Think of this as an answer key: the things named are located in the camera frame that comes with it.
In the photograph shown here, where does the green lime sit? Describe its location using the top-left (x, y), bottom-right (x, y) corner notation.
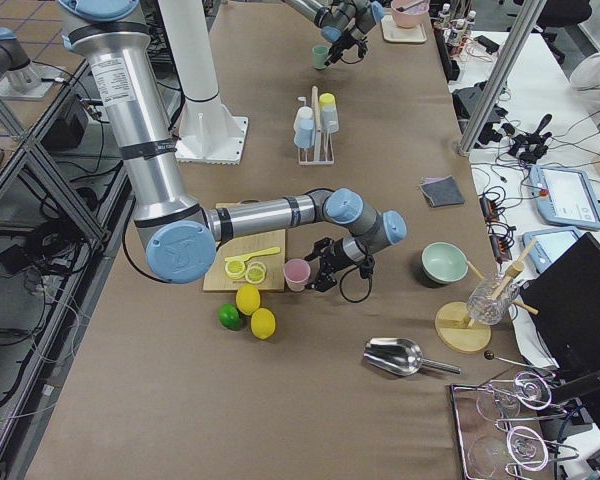
top-left (218, 303), bottom-right (242, 330)

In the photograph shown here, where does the lemon slice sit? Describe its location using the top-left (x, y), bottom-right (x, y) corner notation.
top-left (244, 261), bottom-right (267, 285)
top-left (224, 260), bottom-right (246, 280)

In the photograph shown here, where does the pink plastic cup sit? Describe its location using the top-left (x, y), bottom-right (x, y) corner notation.
top-left (283, 258), bottom-right (311, 292)

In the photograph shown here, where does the metal scoop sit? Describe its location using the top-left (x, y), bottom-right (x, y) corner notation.
top-left (363, 337), bottom-right (462, 377)

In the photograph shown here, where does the pink bowl with ice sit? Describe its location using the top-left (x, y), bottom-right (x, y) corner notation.
top-left (390, 1), bottom-right (429, 28)

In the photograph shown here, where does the clear glass on stand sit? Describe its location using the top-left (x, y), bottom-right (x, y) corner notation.
top-left (467, 276), bottom-right (519, 325)

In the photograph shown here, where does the metal tray with glasses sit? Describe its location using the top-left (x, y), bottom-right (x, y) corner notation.
top-left (449, 371), bottom-right (579, 479)

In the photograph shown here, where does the wooden mug tree stand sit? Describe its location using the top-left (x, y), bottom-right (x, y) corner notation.
top-left (435, 241), bottom-right (539, 353)

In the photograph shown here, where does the white plastic cup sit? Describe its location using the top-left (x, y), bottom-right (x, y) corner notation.
top-left (293, 106), bottom-right (313, 132)

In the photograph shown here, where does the light green bowl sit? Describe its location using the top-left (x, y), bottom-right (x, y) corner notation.
top-left (421, 242), bottom-right (468, 285)

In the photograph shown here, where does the green plastic cup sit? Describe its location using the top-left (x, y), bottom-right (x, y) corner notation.
top-left (312, 45), bottom-right (329, 70)

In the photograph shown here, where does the lemon slice upper left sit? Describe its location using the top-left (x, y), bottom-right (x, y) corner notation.
top-left (224, 260), bottom-right (246, 280)

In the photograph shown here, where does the grey plastic cup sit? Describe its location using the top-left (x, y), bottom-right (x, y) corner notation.
top-left (320, 104), bottom-right (339, 134)

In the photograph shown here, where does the lemon slice upper right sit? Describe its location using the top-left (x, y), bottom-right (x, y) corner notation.
top-left (244, 261), bottom-right (267, 285)

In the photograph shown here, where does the blue teach pendant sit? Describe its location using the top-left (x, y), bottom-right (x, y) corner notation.
top-left (529, 165), bottom-right (600, 231)
top-left (522, 226), bottom-right (583, 274)

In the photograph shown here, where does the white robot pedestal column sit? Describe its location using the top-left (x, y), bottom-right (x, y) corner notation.
top-left (158, 0), bottom-right (219, 103)

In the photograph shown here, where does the wooden cutting board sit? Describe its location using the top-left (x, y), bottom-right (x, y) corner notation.
top-left (203, 202), bottom-right (286, 292)

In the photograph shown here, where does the yellow plastic cup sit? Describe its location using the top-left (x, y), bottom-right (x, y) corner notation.
top-left (319, 93), bottom-right (337, 115)

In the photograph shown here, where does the light blue plastic cup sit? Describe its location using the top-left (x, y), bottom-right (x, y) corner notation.
top-left (294, 118), bottom-right (315, 149)

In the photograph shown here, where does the whole yellow lemon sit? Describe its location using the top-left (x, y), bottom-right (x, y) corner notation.
top-left (235, 284), bottom-right (261, 316)
top-left (250, 308), bottom-right (276, 340)

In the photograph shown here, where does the grey folded cloth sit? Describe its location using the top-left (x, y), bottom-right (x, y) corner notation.
top-left (419, 175), bottom-right (465, 208)

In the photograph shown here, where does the aluminium frame post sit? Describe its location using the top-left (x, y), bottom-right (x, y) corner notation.
top-left (457, 0), bottom-right (546, 157)

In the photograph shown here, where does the cream plastic tray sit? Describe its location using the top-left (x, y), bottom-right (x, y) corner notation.
top-left (381, 14), bottom-right (427, 44)

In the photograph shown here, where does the white wire cup rack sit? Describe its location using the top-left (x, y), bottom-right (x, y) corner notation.
top-left (296, 86), bottom-right (336, 166)

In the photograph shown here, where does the black monitor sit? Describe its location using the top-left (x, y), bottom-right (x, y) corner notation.
top-left (521, 233), bottom-right (600, 429)

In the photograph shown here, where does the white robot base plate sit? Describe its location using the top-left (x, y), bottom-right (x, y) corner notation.
top-left (176, 99), bottom-right (249, 165)

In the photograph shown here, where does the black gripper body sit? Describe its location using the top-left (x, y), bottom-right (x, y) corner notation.
top-left (318, 238), bottom-right (351, 275)
top-left (335, 32), bottom-right (358, 54)

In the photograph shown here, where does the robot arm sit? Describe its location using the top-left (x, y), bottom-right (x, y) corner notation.
top-left (285, 0), bottom-right (385, 67)
top-left (59, 1), bottom-right (407, 283)

